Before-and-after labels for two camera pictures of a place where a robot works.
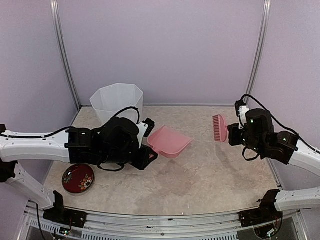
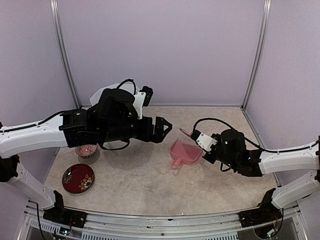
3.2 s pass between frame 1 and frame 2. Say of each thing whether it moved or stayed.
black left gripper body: moved
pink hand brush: moved
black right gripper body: moved
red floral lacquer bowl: stayed
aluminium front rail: stayed
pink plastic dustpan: moved
